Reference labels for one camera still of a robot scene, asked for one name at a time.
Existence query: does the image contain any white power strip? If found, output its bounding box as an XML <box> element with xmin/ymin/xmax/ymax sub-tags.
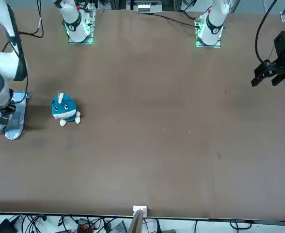
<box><xmin>137</xmin><ymin>2</ymin><xmax>163</xmax><ymax>13</ymax></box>

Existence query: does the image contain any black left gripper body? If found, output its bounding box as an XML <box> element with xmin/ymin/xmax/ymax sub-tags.
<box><xmin>269</xmin><ymin>30</ymin><xmax>285</xmax><ymax>75</ymax></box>

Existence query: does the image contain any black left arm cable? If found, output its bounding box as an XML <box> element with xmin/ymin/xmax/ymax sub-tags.
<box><xmin>255</xmin><ymin>0</ymin><xmax>279</xmax><ymax>71</ymax></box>

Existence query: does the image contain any black power adapter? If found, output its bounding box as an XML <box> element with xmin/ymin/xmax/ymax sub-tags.
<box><xmin>0</xmin><ymin>218</ymin><xmax>18</xmax><ymax>233</ymax></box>

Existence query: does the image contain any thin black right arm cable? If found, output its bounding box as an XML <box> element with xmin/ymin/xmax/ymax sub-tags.
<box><xmin>17</xmin><ymin>0</ymin><xmax>45</xmax><ymax>39</ymax></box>

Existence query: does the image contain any black cable across table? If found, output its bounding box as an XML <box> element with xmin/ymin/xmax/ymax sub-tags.
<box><xmin>142</xmin><ymin>12</ymin><xmax>199</xmax><ymax>27</ymax></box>

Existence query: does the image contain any black hub with red lights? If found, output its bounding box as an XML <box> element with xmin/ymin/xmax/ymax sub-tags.
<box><xmin>76</xmin><ymin>218</ymin><xmax>95</xmax><ymax>233</ymax></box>

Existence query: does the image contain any grey camera pole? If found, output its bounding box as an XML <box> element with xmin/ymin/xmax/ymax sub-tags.
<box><xmin>127</xmin><ymin>209</ymin><xmax>144</xmax><ymax>233</ymax></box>

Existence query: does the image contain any white table clamp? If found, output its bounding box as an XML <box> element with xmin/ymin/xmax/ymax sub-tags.
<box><xmin>132</xmin><ymin>205</ymin><xmax>148</xmax><ymax>217</ymax></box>

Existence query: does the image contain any small blue plush doll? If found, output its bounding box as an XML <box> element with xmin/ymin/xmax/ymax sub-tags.
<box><xmin>50</xmin><ymin>92</ymin><xmax>82</xmax><ymax>127</ymax></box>

